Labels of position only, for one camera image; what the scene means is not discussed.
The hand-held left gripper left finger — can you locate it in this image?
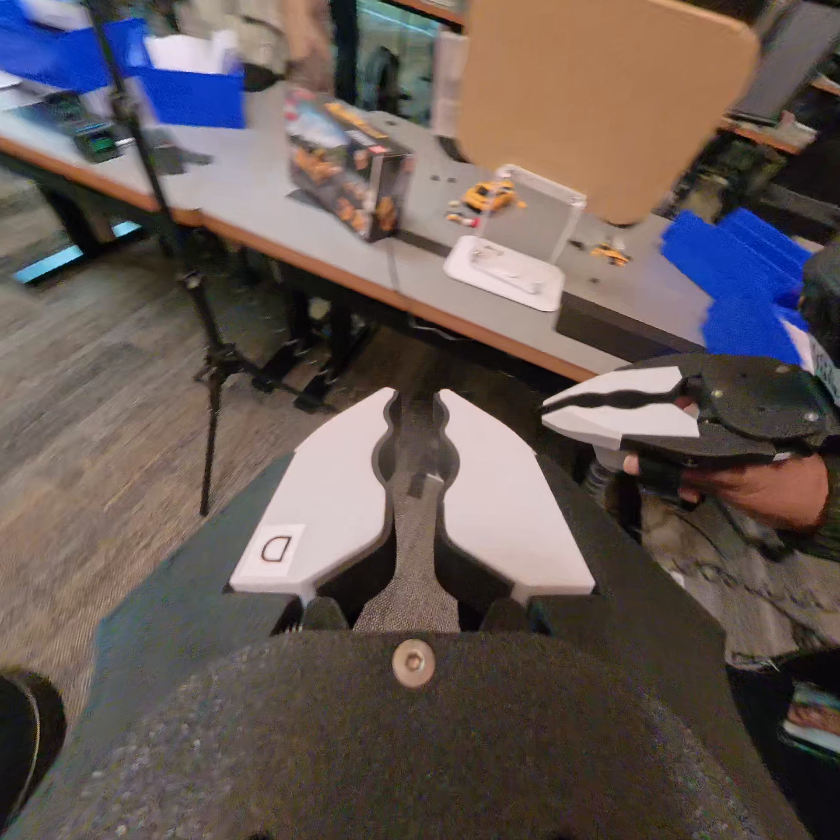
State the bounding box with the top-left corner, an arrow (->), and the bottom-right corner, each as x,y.
230,387 -> 399,626

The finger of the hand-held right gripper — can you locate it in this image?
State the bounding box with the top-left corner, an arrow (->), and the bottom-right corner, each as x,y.
541,395 -> 702,454
540,365 -> 685,411

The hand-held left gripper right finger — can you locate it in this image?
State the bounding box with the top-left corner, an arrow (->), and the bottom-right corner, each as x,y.
433,388 -> 597,606

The heap of yellow black tiles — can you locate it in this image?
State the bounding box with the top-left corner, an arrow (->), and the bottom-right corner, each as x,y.
567,239 -> 633,267

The yellow lego car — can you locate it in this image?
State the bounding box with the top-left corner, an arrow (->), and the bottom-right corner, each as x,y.
461,180 -> 520,215

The white book stand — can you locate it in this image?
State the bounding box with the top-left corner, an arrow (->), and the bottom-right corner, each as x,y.
443,0 -> 762,314

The person's right forearm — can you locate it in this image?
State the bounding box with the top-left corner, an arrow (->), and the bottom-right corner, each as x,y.
807,453 -> 840,564

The black lego set box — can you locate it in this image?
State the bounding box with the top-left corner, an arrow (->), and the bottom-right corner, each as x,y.
284,88 -> 416,244

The person's right hand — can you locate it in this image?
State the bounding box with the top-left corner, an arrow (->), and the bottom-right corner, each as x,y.
679,451 -> 831,532

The black stand pole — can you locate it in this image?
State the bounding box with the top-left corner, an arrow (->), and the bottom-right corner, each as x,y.
85,0 -> 336,517

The person's black shoe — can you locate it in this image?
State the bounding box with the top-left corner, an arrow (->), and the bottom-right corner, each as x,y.
0,668 -> 67,829

